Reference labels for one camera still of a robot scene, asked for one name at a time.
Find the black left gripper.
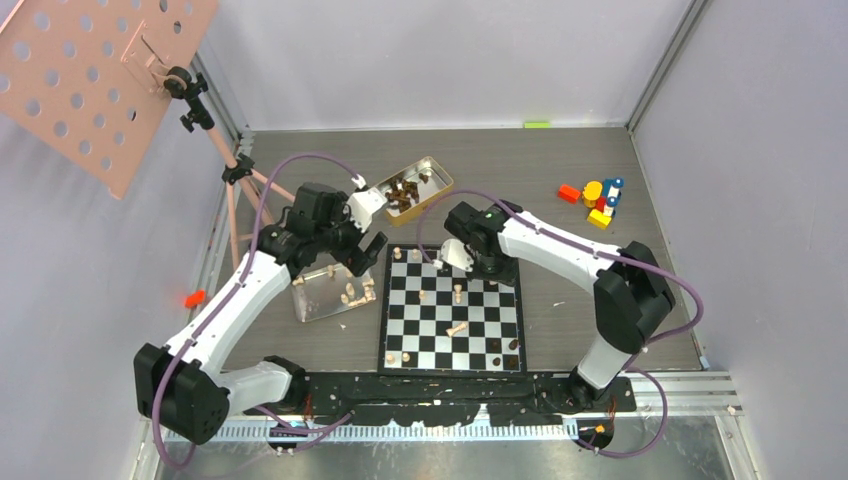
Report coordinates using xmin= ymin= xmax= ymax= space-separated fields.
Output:
xmin=314 ymin=192 xmax=385 ymax=276

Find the black white chessboard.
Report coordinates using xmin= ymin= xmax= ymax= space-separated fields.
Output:
xmin=377 ymin=244 xmax=527 ymax=377

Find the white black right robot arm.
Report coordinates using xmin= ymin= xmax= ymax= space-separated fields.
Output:
xmin=438 ymin=202 xmax=676 ymax=412

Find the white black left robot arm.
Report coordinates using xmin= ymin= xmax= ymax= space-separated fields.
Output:
xmin=133 ymin=182 xmax=387 ymax=445

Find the gold tin with dark pieces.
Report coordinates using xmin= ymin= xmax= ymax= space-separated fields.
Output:
xmin=376 ymin=156 xmax=455 ymax=227

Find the silver tin lid tray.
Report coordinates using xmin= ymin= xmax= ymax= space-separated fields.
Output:
xmin=291 ymin=263 xmax=376 ymax=323

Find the red toy block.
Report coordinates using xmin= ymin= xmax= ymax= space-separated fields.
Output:
xmin=557 ymin=184 xmax=582 ymax=204

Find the yellow cube toy block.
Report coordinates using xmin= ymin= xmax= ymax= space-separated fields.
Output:
xmin=587 ymin=209 xmax=612 ymax=230

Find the yellow round toy block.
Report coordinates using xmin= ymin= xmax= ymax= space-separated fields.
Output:
xmin=582 ymin=180 xmax=603 ymax=209

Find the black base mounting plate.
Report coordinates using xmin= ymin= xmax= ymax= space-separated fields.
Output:
xmin=264 ymin=372 xmax=637 ymax=427

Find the pink perforated music stand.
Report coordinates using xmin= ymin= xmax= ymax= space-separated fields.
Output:
xmin=0 ymin=0 xmax=299 ymax=266

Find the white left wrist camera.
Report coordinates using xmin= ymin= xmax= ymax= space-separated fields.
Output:
xmin=346 ymin=175 xmax=388 ymax=233

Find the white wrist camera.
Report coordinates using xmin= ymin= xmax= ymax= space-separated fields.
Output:
xmin=433 ymin=238 xmax=474 ymax=272
xmin=346 ymin=175 xmax=388 ymax=233

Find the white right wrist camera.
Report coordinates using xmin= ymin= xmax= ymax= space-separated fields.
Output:
xmin=433 ymin=238 xmax=474 ymax=272

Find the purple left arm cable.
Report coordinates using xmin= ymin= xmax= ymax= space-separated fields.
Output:
xmin=151 ymin=152 xmax=369 ymax=472

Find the orange clip on rail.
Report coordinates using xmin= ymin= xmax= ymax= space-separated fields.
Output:
xmin=183 ymin=289 xmax=206 ymax=309

